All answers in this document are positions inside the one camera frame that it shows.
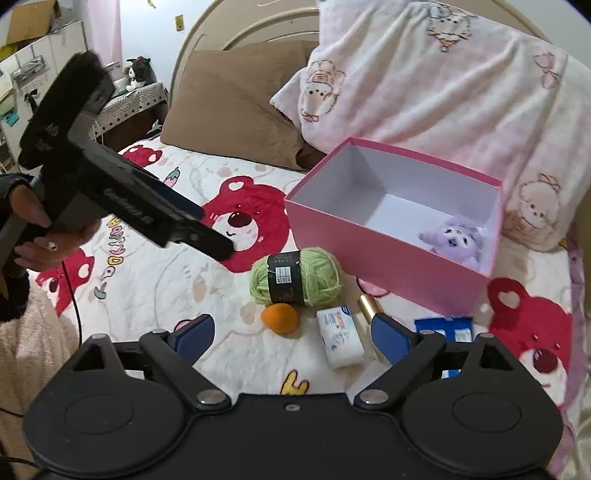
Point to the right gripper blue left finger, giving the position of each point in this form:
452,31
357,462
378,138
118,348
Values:
192,338

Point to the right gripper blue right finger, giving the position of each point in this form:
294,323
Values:
393,340

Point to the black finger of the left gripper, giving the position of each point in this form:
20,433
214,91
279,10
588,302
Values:
205,239

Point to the gold cap foundation bottle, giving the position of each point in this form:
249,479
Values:
370,308

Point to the white tissue pack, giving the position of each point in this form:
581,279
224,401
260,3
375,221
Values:
341,340

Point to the orange makeup sponge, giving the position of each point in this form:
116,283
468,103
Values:
282,318

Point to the fuzzy cream sleeve forearm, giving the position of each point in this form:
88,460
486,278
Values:
35,343

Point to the person left hand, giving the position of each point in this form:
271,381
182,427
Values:
48,251

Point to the blue wet wipes pack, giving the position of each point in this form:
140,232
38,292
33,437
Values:
456,330

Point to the nightstand with patterned cloth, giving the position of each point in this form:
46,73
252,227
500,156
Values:
138,115

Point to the bear print bed sheet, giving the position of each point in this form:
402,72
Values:
123,285

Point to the black white cat plush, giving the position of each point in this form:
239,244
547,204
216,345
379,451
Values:
139,73

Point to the white wardrobe cabinet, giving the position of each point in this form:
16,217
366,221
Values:
31,71

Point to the purple plush toy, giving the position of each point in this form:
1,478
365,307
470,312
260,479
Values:
458,239

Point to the brown pillow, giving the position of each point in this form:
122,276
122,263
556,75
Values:
222,106

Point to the pink cardboard box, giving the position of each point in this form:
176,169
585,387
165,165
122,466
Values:
368,203

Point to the cardboard box on cabinet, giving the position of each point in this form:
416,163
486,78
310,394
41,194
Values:
28,21

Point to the beige bed headboard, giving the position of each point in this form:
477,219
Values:
230,24

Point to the pink cartoon blanket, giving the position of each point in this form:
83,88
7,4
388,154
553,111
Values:
437,79

